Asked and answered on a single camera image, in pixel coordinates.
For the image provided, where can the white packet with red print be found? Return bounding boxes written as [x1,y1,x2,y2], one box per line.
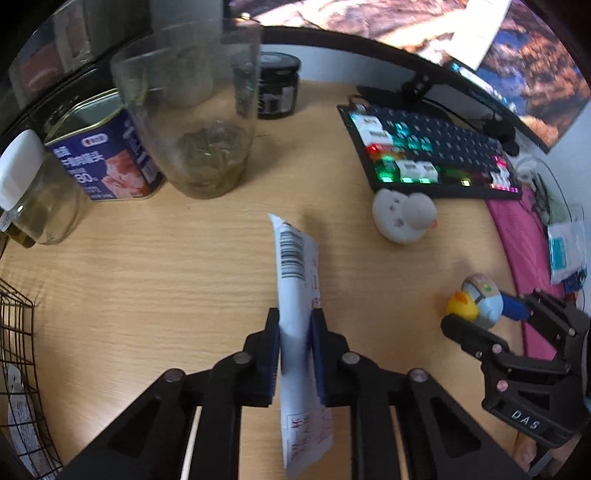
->
[7,364,47,472]

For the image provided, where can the blue and white packets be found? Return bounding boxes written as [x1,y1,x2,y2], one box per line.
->
[547,217,589,284]

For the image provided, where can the small olive bottle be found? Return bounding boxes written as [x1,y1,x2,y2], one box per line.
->
[0,208,37,248]

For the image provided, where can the white duck toy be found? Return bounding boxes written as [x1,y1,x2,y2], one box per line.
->
[372,190,438,244]

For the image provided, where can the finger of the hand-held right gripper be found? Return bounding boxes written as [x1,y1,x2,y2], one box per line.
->
[441,315,570,374]
[501,290,591,361]

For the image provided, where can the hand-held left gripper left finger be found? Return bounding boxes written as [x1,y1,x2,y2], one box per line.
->
[55,308,282,480]

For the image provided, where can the blue luncheon meat tin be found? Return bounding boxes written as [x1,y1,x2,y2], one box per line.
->
[44,90,166,203]

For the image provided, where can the yellow and blue duck toy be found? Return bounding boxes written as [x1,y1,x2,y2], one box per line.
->
[445,273,505,329]

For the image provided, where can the clear glass cup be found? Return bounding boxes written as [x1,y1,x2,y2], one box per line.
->
[111,21,264,200]

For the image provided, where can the dark glass jar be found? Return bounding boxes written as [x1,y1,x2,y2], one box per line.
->
[256,53,302,120]

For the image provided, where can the glass jar with white lid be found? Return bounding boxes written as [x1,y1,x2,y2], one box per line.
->
[0,129,88,245]

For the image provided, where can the white barcode packet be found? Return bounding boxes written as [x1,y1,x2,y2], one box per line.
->
[269,213,334,478]

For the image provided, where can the pink desk mat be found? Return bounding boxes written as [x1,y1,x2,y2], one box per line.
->
[485,189,573,361]

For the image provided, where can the curved computer monitor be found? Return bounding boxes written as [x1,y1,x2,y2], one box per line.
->
[226,0,591,154]

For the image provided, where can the backlit mechanical keyboard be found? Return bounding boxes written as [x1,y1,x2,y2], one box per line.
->
[337,105,523,200]

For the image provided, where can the black wire basket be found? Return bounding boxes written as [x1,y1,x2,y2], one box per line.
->
[0,277,63,476]

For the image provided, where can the person's right hand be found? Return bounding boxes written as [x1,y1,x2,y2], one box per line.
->
[514,438,571,478]

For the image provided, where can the dark shelf cabinet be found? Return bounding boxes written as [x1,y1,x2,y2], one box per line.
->
[9,0,153,134]

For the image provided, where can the black monitor stand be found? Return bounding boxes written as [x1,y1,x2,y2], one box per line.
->
[355,69,446,112]

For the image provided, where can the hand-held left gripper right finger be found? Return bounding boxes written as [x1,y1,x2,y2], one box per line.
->
[310,308,532,480]

